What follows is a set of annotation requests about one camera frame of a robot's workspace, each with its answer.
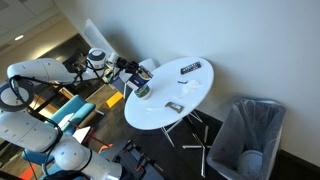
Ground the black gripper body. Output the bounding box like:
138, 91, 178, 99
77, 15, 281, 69
116, 57, 139, 74

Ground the blue pasta box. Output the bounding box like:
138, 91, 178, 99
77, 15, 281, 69
126, 66, 153, 90

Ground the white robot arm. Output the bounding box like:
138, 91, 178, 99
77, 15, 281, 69
0, 48, 125, 180

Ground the white green mug cup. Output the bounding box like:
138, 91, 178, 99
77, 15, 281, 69
134, 85, 151, 100

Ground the yellow white chair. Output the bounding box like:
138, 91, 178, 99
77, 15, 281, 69
106, 59, 156, 108

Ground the white plastic spoon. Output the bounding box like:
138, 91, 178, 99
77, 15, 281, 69
146, 107, 165, 112

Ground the white round table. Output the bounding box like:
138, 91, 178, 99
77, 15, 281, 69
123, 56, 215, 178

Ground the brown torn wrapper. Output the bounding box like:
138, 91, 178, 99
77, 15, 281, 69
166, 102, 184, 114

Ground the crumpled white tissue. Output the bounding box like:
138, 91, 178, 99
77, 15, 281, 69
179, 80, 202, 98

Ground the teal chair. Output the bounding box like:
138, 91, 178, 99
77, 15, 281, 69
22, 95, 96, 165

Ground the grey trash bin with liner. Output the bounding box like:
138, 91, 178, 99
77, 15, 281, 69
206, 98, 286, 180

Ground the paper notice on wall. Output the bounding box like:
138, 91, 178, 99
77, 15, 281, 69
84, 19, 118, 58

